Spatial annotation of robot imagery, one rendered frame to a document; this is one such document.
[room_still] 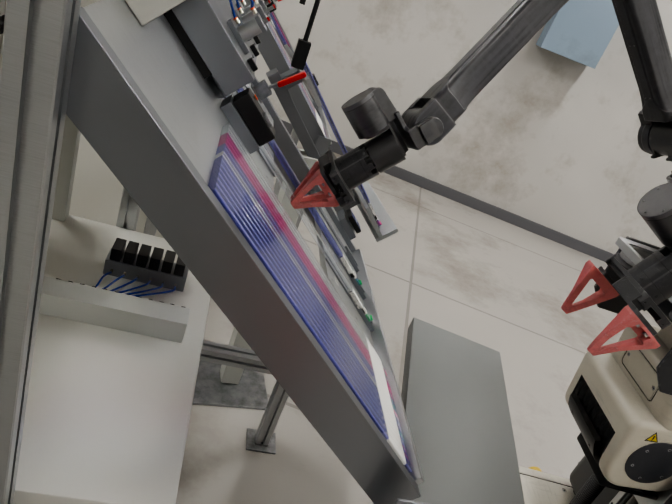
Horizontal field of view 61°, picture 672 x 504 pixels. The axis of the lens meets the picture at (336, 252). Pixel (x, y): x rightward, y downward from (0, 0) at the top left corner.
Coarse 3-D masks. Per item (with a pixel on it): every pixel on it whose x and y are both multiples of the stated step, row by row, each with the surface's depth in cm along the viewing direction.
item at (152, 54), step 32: (128, 32) 58; (160, 32) 69; (128, 64) 54; (160, 64) 63; (192, 64) 77; (160, 96) 58; (192, 96) 70; (192, 128) 63; (192, 160) 58; (256, 160) 86
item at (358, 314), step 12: (312, 192) 127; (324, 216) 122; (336, 228) 132; (324, 240) 110; (336, 240) 124; (348, 252) 127; (324, 264) 100; (336, 276) 103; (348, 276) 116; (336, 288) 98; (360, 288) 118; (348, 300) 104; (360, 300) 116; (360, 312) 108; (360, 324) 104
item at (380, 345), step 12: (360, 252) 135; (360, 264) 131; (360, 276) 127; (372, 300) 118; (372, 312) 115; (372, 324) 112; (372, 336) 109; (384, 336) 109; (384, 348) 105; (384, 360) 102; (396, 384) 97; (396, 396) 94; (396, 408) 92; (408, 432) 87; (408, 444) 86; (408, 456) 84; (420, 468) 83; (420, 480) 80
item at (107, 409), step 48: (96, 240) 123; (144, 240) 129; (144, 288) 114; (192, 288) 120; (48, 336) 94; (96, 336) 98; (144, 336) 102; (192, 336) 107; (48, 384) 86; (96, 384) 89; (144, 384) 93; (192, 384) 96; (48, 432) 79; (96, 432) 82; (144, 432) 85; (48, 480) 73; (96, 480) 76; (144, 480) 78
